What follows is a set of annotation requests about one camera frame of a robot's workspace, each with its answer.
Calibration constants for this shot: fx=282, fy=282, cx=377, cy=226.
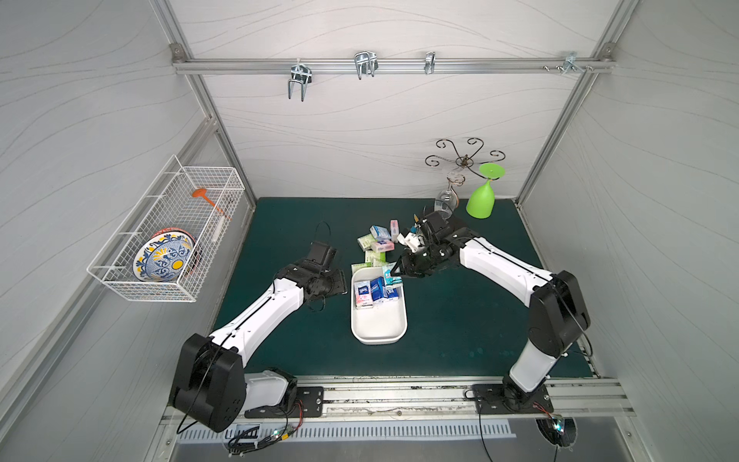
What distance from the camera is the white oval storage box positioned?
0.82 m

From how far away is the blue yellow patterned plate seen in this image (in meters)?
0.60

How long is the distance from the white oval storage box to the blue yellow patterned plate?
1.55ft
